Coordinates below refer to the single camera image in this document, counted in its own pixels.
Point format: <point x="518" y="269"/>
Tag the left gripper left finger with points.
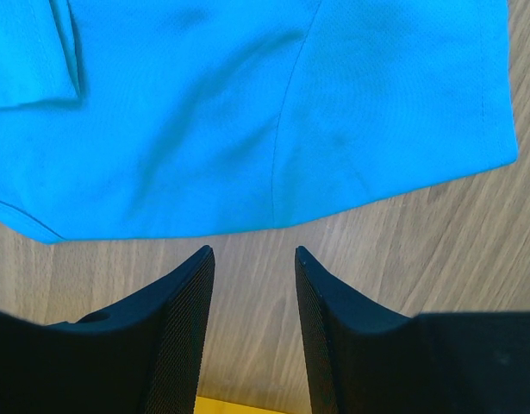
<point x="142" y="354"/>

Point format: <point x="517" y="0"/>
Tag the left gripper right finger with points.
<point x="364" y="358"/>

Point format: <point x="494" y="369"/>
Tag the teal t shirt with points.
<point x="161" y="119"/>

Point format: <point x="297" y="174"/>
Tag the yellow plastic bin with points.
<point x="214" y="406"/>

